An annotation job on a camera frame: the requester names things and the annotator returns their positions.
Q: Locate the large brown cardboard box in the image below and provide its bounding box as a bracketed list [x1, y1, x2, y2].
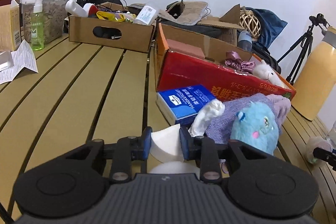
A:
[162, 4, 243, 46]

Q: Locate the woven rattan ball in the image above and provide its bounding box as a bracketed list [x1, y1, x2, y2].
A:
[240, 6, 261, 42]

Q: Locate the pink satin scrunchie bonnet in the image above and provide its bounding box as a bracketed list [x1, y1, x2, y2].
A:
[224, 51, 256, 74]

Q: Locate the white round sponge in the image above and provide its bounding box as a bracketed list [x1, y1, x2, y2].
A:
[149, 124, 200, 178]

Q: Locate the small brown cardboard box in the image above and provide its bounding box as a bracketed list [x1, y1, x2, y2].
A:
[68, 3, 155, 53]

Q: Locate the clear cereal container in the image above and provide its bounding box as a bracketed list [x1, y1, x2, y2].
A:
[21, 0, 68, 44]

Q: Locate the blue water bottle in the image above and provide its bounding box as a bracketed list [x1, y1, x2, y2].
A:
[237, 30, 253, 52]

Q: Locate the dark blue cloth bag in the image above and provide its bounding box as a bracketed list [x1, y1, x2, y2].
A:
[246, 7, 288, 48]

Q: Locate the yellow white plush toy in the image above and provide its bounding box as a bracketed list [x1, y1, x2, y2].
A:
[252, 60, 286, 88]

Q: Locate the yellow thermos jug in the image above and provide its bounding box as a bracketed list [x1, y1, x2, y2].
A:
[291, 26, 336, 121]

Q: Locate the blue handkerchief tissue pack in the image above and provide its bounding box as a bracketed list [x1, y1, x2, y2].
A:
[156, 85, 215, 126]

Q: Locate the white label bottle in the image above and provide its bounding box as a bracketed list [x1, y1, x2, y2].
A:
[133, 5, 159, 26]

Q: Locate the white paper leaflet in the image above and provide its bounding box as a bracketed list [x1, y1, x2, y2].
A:
[1, 40, 38, 84]

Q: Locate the white tube bottle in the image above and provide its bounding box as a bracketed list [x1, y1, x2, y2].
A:
[65, 0, 98, 18]

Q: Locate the green spray bottle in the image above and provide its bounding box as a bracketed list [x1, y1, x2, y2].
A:
[31, 0, 45, 51]

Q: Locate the black camera tripod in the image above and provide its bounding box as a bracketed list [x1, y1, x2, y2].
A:
[277, 13, 330, 85]

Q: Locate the pink layered sponge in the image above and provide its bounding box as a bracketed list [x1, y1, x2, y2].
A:
[167, 39, 205, 60]

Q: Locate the lilac fluffy towel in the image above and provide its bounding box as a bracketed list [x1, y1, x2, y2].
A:
[266, 94, 291, 127]

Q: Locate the wooden beige carton box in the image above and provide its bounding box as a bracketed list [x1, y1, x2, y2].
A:
[0, 0, 21, 52]

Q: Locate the purple knit cloth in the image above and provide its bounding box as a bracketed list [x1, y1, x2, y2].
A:
[205, 93, 278, 144]

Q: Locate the iridescent mesh bath puff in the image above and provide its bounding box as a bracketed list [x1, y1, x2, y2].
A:
[305, 136, 335, 170]

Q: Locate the blue plush monster toy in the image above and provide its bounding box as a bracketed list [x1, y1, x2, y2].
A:
[230, 102, 279, 155]

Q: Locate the white sock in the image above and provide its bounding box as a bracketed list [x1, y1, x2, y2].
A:
[189, 99, 225, 137]

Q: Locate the red cardboard tray box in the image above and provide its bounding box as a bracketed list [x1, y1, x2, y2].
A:
[154, 23, 296, 101]

